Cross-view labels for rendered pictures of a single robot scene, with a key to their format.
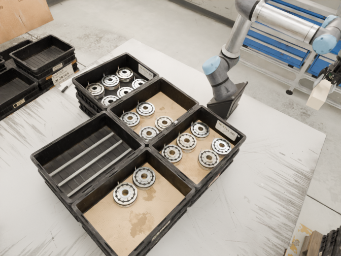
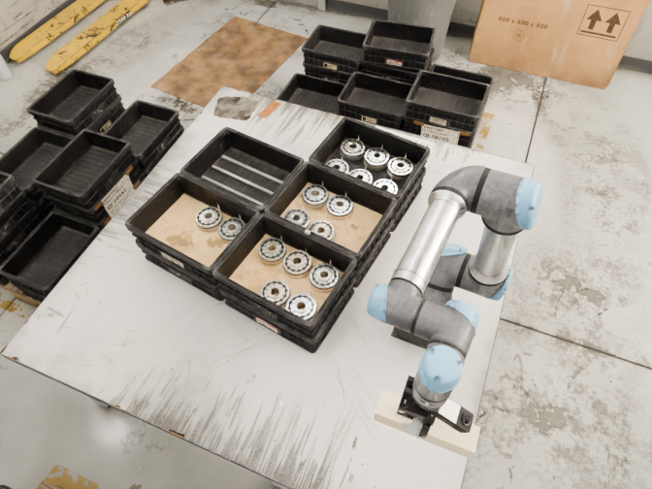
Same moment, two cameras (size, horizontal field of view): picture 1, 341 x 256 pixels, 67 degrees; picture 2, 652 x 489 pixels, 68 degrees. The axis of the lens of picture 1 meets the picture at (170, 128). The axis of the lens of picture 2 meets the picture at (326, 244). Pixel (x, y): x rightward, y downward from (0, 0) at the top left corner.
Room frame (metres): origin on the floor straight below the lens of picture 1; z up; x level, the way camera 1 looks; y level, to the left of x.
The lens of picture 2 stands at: (0.84, -1.03, 2.28)
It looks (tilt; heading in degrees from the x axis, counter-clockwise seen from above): 55 degrees down; 87
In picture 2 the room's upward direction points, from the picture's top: 2 degrees counter-clockwise
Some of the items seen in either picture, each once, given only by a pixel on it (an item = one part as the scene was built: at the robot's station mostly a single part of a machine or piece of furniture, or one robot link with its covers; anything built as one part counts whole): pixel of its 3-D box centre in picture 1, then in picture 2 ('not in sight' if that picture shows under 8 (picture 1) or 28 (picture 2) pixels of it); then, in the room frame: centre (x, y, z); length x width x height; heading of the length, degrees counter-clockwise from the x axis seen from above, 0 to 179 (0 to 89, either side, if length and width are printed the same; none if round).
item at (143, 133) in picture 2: not in sight; (146, 148); (-0.08, 1.14, 0.31); 0.40 x 0.30 x 0.34; 63
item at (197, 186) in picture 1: (199, 142); (284, 267); (0.74, -0.15, 0.92); 0.40 x 0.30 x 0.02; 144
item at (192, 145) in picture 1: (186, 141); (297, 262); (0.78, -0.09, 0.86); 0.10 x 0.10 x 0.01
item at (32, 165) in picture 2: not in sight; (47, 178); (-0.62, 0.96, 0.31); 0.40 x 0.30 x 0.34; 63
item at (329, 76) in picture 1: (337, 69); (422, 399); (1.05, -0.71, 1.23); 0.09 x 0.08 x 0.12; 153
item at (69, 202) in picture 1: (90, 152); (243, 167); (0.59, 0.33, 0.92); 0.40 x 0.30 x 0.02; 144
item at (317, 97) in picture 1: (320, 90); (425, 423); (1.08, -0.73, 1.08); 0.24 x 0.06 x 0.06; 153
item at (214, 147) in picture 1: (221, 146); (301, 307); (0.79, -0.27, 0.86); 0.10 x 0.10 x 0.01
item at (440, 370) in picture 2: not in sight; (438, 373); (1.06, -0.71, 1.39); 0.09 x 0.08 x 0.11; 58
